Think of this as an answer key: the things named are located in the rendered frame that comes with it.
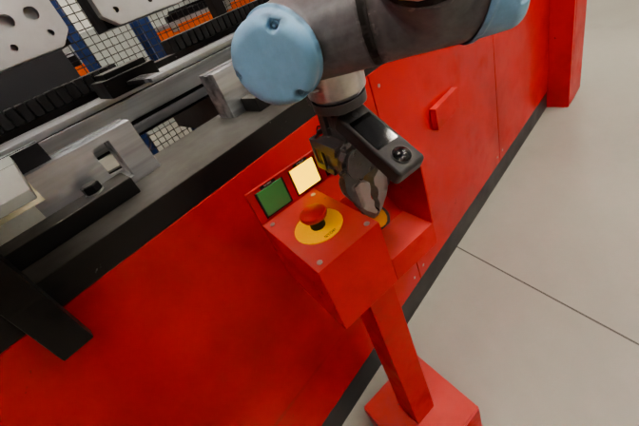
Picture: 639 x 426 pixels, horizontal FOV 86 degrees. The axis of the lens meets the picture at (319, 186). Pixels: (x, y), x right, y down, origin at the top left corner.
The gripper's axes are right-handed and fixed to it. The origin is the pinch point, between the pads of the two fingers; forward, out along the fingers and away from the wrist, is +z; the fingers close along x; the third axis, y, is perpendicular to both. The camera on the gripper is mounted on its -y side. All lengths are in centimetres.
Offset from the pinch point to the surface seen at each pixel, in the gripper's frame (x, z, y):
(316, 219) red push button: 10.4, -7.4, -0.7
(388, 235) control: 1.0, 2.5, -2.8
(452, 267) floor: -43, 75, 21
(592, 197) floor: -102, 74, 0
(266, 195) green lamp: 12.2, -8.1, 9.4
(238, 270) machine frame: 21.3, 7.4, 16.9
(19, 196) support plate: 33.4, -26.4, 4.1
